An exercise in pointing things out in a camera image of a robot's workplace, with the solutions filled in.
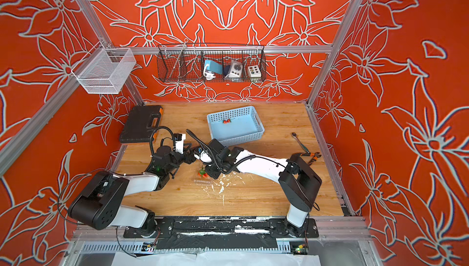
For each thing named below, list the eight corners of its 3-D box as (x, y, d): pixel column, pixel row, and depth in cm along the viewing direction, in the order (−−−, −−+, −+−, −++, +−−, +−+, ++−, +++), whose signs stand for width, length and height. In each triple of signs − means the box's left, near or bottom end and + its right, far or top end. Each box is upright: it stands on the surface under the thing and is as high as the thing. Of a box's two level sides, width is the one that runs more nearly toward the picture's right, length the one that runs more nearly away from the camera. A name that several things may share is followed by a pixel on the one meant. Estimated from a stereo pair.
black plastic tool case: (120, 144, 101) (115, 139, 97) (136, 111, 117) (132, 105, 113) (152, 144, 101) (148, 139, 97) (163, 111, 117) (161, 105, 113)
